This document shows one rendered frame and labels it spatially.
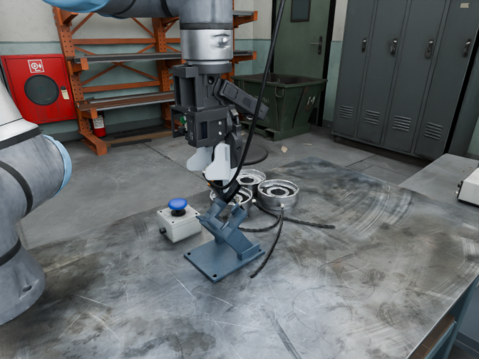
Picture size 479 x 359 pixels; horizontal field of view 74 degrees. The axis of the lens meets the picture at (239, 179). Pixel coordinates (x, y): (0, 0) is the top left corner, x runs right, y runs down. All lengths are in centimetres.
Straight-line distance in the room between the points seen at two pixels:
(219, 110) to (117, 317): 36
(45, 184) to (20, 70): 347
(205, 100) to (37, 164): 32
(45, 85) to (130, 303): 368
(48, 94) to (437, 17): 385
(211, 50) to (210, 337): 40
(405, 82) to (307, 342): 318
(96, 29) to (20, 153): 388
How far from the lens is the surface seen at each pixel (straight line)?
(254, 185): 84
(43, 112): 417
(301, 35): 488
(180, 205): 69
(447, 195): 135
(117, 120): 460
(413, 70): 349
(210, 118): 47
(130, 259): 68
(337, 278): 63
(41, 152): 67
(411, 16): 353
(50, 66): 413
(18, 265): 63
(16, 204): 61
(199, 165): 56
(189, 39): 48
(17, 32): 432
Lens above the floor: 120
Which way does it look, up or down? 25 degrees down
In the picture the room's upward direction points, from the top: straight up
